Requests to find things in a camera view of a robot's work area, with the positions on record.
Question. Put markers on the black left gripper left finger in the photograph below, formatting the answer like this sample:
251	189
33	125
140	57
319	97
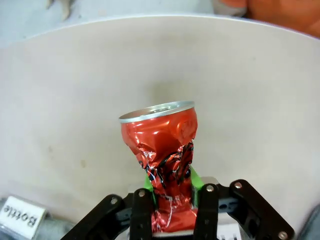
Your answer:
140	215

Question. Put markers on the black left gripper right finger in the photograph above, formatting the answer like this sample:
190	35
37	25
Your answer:
212	210

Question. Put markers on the crushed red can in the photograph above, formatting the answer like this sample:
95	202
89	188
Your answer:
162	150

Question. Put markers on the grey fabric basket plastic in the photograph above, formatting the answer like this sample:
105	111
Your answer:
312	225

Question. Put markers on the grey fabric basket bottle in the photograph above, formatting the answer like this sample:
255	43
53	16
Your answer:
15	233

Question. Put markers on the white sign reading Plastic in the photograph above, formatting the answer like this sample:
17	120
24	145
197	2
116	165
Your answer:
228	233

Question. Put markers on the white sign reading Bottle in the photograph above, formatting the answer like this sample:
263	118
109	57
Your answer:
21	216

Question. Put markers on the person in orange hoodie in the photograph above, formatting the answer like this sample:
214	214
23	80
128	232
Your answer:
282	12

